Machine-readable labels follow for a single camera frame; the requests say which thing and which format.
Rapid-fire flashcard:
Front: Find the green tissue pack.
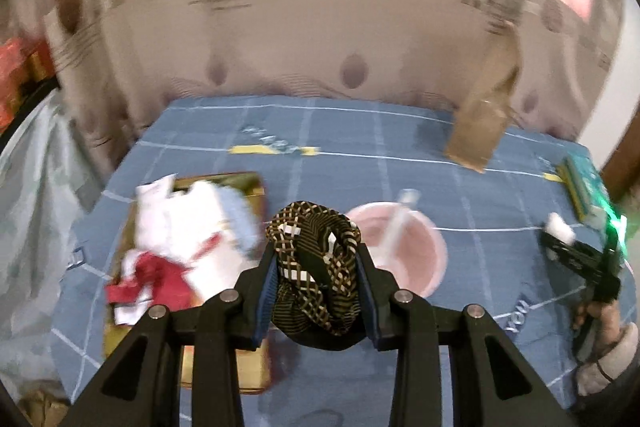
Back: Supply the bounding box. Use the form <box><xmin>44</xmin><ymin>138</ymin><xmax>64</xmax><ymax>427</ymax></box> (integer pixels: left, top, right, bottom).
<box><xmin>557</xmin><ymin>154</ymin><xmax>626</xmax><ymax>233</ymax></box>

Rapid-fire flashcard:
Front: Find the person's right hand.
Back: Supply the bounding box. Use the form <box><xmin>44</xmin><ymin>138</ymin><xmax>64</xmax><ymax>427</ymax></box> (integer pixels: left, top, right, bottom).
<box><xmin>572</xmin><ymin>299</ymin><xmax>628</xmax><ymax>360</ymax></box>

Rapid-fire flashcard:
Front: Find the beige printed curtain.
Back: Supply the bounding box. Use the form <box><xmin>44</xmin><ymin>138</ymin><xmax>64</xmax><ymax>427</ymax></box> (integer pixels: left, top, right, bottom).
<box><xmin>0</xmin><ymin>0</ymin><xmax>631</xmax><ymax>208</ymax></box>

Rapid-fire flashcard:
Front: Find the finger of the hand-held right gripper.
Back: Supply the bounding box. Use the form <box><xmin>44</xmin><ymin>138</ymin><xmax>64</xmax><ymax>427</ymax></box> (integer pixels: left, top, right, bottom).
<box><xmin>540</xmin><ymin>231</ymin><xmax>586</xmax><ymax>268</ymax></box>

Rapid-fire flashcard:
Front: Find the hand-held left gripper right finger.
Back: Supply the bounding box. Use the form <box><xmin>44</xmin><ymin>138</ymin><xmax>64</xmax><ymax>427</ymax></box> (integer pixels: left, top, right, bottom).
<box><xmin>356</xmin><ymin>244</ymin><xmax>573</xmax><ymax>427</ymax></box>

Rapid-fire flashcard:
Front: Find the black and gold patterned sock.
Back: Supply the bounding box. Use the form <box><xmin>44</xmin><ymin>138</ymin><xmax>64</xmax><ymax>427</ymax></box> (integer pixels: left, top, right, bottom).
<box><xmin>265</xmin><ymin>201</ymin><xmax>362</xmax><ymax>352</ymax></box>

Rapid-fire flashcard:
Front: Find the blue checked tablecloth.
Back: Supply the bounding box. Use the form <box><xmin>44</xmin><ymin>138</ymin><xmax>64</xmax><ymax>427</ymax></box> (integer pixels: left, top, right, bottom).
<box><xmin>50</xmin><ymin>94</ymin><xmax>626</xmax><ymax>427</ymax></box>

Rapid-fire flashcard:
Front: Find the white ceramic spoon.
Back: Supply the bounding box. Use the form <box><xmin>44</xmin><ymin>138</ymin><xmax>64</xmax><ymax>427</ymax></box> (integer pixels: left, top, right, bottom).
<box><xmin>382</xmin><ymin>188</ymin><xmax>421</xmax><ymax>268</ymax></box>

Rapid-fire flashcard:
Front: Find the light blue towel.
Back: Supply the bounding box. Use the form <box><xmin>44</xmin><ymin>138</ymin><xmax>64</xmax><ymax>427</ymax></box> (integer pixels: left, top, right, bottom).
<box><xmin>220</xmin><ymin>187</ymin><xmax>263</xmax><ymax>258</ymax></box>

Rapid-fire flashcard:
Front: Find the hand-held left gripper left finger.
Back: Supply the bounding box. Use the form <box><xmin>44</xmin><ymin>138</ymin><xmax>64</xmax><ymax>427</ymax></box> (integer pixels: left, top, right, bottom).
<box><xmin>62</xmin><ymin>244</ymin><xmax>278</xmax><ymax>427</ymax></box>

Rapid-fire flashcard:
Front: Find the brown paper bag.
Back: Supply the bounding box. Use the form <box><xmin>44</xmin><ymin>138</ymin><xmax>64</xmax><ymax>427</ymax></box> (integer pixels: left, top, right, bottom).
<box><xmin>444</xmin><ymin>21</ymin><xmax>522</xmax><ymax>172</ymax></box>

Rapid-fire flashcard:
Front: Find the pale plastic bag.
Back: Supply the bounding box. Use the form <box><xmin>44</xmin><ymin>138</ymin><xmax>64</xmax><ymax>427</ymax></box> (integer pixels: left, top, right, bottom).
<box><xmin>0</xmin><ymin>99</ymin><xmax>106</xmax><ymax>403</ymax></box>

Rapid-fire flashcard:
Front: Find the red package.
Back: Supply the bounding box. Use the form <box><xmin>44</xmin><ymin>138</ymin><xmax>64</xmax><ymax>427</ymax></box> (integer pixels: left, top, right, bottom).
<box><xmin>0</xmin><ymin>38</ymin><xmax>53</xmax><ymax>128</ymax></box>

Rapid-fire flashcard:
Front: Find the pink mug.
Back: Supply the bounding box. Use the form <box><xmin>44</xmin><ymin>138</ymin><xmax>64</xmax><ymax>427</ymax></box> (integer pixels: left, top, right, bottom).
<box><xmin>345</xmin><ymin>202</ymin><xmax>448</xmax><ymax>300</ymax></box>

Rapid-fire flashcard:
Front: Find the small white sock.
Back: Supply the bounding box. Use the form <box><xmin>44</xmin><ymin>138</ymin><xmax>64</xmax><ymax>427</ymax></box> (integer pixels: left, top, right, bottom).
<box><xmin>546</xmin><ymin>213</ymin><xmax>576</xmax><ymax>244</ymax></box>

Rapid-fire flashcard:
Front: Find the red tin box gold inside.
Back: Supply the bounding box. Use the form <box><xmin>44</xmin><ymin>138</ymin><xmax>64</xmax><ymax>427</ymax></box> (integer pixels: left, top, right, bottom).
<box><xmin>102</xmin><ymin>172</ymin><xmax>273</xmax><ymax>395</ymax></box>

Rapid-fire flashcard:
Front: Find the crumpled brown paper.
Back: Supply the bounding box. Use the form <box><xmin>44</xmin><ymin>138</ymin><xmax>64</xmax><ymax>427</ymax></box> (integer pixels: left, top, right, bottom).
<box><xmin>20</xmin><ymin>389</ymin><xmax>68</xmax><ymax>427</ymax></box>

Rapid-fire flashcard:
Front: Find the red and white cloth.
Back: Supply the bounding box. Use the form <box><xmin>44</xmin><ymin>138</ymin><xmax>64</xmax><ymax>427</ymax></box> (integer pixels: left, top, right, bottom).
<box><xmin>105</xmin><ymin>232</ymin><xmax>243</xmax><ymax>325</ymax></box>

